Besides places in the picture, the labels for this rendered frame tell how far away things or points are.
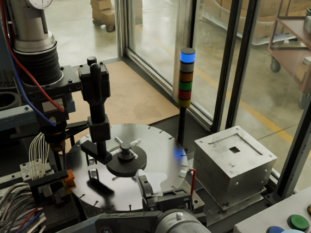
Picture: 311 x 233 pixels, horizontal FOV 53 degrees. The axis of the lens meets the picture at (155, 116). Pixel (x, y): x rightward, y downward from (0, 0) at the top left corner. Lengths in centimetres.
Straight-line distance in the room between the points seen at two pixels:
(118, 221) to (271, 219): 43
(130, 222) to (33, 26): 36
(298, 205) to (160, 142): 40
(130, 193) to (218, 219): 32
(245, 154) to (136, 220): 55
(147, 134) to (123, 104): 51
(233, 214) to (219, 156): 18
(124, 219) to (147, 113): 88
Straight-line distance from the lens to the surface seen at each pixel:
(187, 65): 94
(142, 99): 145
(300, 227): 84
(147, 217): 51
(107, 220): 54
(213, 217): 98
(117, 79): 162
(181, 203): 55
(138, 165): 82
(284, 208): 87
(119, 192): 77
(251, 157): 98
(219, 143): 100
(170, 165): 83
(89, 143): 79
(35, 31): 58
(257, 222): 82
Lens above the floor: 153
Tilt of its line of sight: 36 degrees down
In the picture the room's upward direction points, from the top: 1 degrees clockwise
